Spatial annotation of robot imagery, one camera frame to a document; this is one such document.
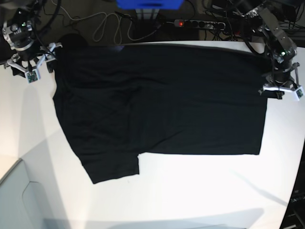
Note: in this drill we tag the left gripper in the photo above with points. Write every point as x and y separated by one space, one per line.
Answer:
282 79

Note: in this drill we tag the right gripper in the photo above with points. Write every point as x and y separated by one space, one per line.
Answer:
24 46

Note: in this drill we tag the black T-shirt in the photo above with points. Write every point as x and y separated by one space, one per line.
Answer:
114 104

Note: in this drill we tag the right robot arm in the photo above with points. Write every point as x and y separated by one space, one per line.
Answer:
29 10

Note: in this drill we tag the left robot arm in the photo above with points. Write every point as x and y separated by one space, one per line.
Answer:
279 48

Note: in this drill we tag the blue box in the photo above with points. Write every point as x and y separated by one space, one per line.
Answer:
149 4

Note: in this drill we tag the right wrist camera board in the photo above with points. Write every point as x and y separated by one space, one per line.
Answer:
32 76

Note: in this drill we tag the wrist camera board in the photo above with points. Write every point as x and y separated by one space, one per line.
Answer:
32 76
299 93

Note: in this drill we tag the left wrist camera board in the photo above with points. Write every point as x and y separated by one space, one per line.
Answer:
299 93

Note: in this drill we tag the black power strip red switch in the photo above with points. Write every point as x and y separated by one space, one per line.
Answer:
198 24

